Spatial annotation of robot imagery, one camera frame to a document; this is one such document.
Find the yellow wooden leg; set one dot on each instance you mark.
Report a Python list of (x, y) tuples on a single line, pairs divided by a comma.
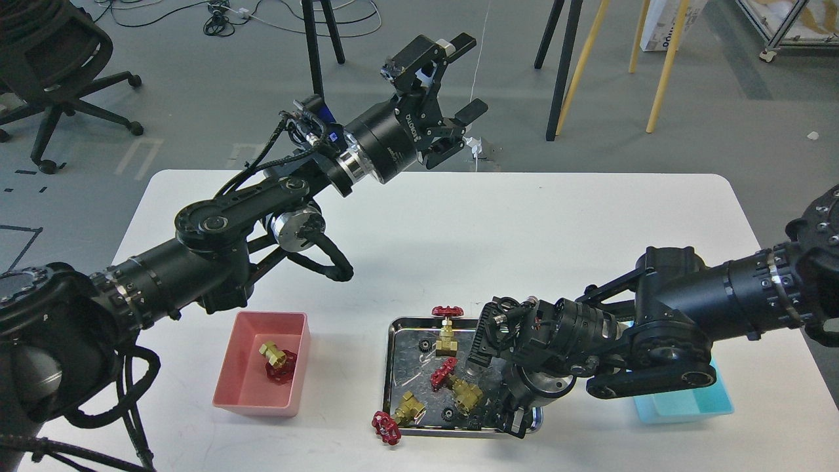
[(668, 63), (582, 62)]

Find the white power adapter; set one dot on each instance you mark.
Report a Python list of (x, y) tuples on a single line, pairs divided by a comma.
[(476, 147)]

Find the brass valve tray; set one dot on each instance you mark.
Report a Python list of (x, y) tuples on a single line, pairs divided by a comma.
[(467, 396), (387, 426)]

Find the white cardboard box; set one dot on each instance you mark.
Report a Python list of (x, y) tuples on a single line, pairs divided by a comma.
[(659, 23)]

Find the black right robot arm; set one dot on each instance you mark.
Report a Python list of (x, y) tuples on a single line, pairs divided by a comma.
[(651, 330)]

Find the black stool leg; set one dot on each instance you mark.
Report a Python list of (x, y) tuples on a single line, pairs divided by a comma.
[(311, 36), (568, 42)]

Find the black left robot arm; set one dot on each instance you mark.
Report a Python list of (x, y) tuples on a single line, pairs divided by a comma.
[(72, 371)]

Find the brass valve tray bottom left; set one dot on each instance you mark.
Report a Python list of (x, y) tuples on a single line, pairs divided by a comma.
[(387, 426)]

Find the black stool leg right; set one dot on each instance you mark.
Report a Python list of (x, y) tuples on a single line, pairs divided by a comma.
[(568, 42)]

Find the brass valve red handwheel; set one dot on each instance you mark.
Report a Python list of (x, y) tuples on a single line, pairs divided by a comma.
[(280, 364)]

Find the pink plastic box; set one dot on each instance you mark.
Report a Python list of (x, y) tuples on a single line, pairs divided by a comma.
[(244, 387)]

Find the aluminium frame cart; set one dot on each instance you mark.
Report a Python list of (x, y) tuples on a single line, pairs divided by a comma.
[(793, 25)]

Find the black office chair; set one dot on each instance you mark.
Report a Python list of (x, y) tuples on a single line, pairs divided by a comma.
[(51, 54)]

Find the brass valve tray centre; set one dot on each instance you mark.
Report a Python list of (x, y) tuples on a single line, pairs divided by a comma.
[(467, 396)]

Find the black stool leg left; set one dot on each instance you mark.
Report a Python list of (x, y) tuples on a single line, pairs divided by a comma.
[(311, 36)]

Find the shiny metal tray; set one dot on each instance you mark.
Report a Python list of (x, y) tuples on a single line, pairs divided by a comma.
[(408, 369)]

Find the brass valve at tray top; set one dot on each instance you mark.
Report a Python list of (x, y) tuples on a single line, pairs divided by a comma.
[(446, 344)]

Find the light blue plastic box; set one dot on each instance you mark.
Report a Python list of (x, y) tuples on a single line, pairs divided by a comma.
[(687, 405)]

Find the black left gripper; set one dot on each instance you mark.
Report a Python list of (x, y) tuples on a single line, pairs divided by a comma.
[(409, 127)]

